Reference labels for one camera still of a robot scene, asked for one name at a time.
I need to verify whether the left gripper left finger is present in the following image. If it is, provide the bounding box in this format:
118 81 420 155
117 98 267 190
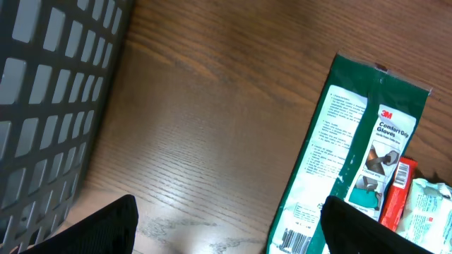
24 194 138 254

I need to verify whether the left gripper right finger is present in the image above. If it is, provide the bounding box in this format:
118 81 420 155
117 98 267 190
321 195 432 254

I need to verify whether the light green snack packet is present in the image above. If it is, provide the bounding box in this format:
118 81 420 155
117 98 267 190
396 179 451 254

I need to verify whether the small red snack packet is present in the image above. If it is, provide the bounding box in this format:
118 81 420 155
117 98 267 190
379 157 418 231

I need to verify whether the white green snack packet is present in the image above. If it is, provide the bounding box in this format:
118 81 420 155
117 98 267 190
266 55 429 253

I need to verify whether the grey plastic mesh basket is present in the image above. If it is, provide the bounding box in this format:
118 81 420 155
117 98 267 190
1 0 133 253

